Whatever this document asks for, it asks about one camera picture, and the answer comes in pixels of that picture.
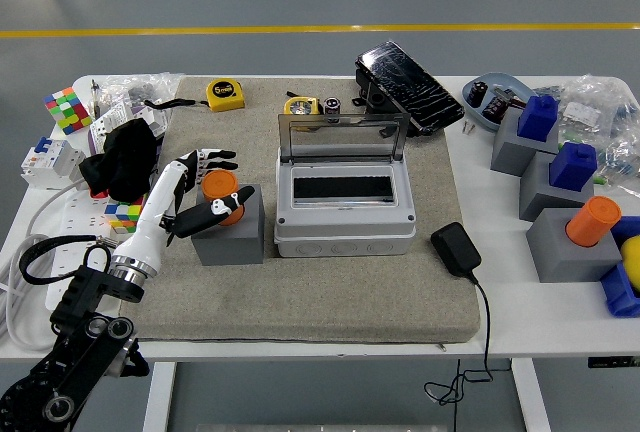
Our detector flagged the black cloth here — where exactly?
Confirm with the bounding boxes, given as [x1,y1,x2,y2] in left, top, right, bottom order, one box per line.
[78,117,160,203]

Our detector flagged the yellow round object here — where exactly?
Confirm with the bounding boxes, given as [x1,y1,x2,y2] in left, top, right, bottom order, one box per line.
[618,235,640,298]

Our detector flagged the small silver metal part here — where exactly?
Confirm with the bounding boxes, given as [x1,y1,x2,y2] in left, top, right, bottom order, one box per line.
[493,85,527,108]

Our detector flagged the small colourful puzzle cube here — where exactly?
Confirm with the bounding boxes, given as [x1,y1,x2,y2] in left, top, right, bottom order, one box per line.
[103,195,147,234]

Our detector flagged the large colourful puzzle cube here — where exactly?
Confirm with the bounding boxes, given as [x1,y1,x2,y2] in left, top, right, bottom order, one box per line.
[42,86,95,137]

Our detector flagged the orange cylinder battery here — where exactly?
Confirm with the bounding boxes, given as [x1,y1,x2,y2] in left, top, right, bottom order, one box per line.
[565,195,623,248]
[200,170,246,227]

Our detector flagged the grey-brown mat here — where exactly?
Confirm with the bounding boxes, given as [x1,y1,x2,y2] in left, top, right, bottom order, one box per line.
[121,75,482,353]

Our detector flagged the white table leg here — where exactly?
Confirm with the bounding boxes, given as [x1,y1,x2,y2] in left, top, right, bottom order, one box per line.
[142,361,177,432]
[510,359,554,432]

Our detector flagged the white circuit breaker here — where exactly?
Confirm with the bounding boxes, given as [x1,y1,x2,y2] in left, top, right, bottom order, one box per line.
[19,135,87,192]

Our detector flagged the black power adapter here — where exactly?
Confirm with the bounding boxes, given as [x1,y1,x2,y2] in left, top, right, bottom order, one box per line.
[430,221,483,278]

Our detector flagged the black adapter cord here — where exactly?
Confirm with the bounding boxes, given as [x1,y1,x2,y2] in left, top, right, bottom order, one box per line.
[423,271,495,407]

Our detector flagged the grey block with round hole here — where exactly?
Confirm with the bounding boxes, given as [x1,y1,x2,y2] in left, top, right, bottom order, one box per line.
[191,183,266,267]

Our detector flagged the black table control panel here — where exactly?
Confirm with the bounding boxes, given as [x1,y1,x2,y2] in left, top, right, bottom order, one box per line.
[587,355,632,369]

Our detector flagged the blue plastic bin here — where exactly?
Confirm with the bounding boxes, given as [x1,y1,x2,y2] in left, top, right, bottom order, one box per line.
[598,215,640,321]

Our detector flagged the white purple component pack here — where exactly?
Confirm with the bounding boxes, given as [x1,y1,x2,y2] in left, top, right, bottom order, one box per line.
[87,101,169,153]

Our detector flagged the grey block holder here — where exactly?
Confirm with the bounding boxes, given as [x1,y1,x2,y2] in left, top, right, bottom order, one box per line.
[489,108,560,177]
[525,207,625,284]
[518,150,596,223]

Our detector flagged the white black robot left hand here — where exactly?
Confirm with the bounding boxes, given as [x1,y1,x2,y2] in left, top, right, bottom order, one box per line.
[110,149,257,274]

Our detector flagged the yellow tape measure with strap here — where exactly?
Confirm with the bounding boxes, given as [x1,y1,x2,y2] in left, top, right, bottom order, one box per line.
[143,78,247,113]

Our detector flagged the clear plastic bags of parts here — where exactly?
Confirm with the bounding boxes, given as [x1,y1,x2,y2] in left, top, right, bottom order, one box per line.
[542,74,640,188]

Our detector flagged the blue block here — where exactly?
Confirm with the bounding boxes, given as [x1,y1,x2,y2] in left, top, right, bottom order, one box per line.
[516,94,559,143]
[548,141,599,191]

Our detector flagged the white power cable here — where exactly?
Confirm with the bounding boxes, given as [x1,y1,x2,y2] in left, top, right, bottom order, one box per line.
[0,176,91,353]

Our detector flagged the light grey electrical box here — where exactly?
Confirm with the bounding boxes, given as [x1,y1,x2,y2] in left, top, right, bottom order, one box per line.
[273,159,418,259]

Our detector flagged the white power strip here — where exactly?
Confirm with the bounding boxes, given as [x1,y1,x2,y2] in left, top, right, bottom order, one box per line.
[44,190,126,312]

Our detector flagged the black box with glossy lid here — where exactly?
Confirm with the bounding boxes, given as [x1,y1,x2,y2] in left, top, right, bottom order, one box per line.
[353,40,466,139]

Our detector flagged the clear plastic bag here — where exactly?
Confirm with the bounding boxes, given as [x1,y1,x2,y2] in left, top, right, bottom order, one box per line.
[97,71,187,118]

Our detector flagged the yellow tape measure black label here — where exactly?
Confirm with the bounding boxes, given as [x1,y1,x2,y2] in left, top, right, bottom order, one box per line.
[283,95,321,117]

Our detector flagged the blue-grey dish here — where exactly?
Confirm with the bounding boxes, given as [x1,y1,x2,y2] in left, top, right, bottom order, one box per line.
[460,71,535,133]

